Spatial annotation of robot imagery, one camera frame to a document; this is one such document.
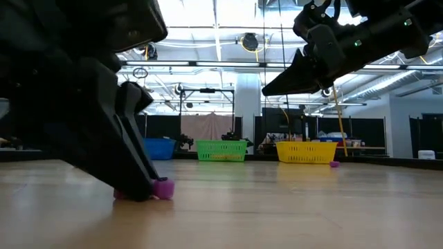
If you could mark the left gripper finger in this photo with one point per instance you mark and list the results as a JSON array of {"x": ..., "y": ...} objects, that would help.
[
  {"x": 135, "y": 100},
  {"x": 90, "y": 131}
]

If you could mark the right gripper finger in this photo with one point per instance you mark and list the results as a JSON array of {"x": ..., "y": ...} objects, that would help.
[{"x": 297, "y": 81}]

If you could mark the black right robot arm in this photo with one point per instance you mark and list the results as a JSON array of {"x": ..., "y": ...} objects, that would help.
[{"x": 422, "y": 31}]

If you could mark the black monitor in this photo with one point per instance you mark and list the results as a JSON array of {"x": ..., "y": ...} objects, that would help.
[{"x": 282, "y": 121}]

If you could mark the white square pillar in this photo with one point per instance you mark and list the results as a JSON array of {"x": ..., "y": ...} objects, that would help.
[{"x": 247, "y": 103}]

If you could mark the blue plastic basket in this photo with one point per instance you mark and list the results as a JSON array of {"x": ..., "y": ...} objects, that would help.
[{"x": 162, "y": 148}]

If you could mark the small black background robot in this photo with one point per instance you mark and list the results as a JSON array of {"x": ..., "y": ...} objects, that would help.
[
  {"x": 185, "y": 141},
  {"x": 232, "y": 137}
]

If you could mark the blue and white cooler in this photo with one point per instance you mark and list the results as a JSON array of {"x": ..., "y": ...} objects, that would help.
[{"x": 334, "y": 136}]

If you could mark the yellow plastic basket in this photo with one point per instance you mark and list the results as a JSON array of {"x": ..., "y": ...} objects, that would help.
[{"x": 306, "y": 152}]

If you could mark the pink curtain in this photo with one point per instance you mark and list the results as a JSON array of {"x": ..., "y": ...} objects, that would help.
[{"x": 206, "y": 126}]

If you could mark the black framed partition panel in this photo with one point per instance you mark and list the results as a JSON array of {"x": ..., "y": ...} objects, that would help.
[{"x": 367, "y": 133}]

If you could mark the green plastic basket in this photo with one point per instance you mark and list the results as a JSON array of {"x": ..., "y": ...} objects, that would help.
[{"x": 221, "y": 151}]

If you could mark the dark blue partition panel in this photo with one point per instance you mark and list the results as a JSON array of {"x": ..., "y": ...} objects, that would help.
[{"x": 429, "y": 135}]

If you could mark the white box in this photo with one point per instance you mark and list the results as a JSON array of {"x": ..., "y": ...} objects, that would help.
[{"x": 426, "y": 154}]

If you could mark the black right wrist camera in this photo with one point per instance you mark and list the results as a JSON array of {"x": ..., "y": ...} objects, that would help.
[{"x": 380, "y": 7}]

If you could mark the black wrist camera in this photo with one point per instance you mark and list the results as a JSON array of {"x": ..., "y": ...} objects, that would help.
[
  {"x": 69, "y": 14},
  {"x": 380, "y": 7}
]

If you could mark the black metal stand frame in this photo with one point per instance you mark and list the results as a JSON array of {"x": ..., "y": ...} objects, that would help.
[{"x": 207, "y": 90}]

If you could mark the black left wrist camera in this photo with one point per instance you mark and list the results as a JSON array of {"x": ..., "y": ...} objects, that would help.
[{"x": 69, "y": 14}]

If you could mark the black aluminium table frame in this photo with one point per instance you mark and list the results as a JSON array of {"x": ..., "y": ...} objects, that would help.
[{"x": 380, "y": 160}]

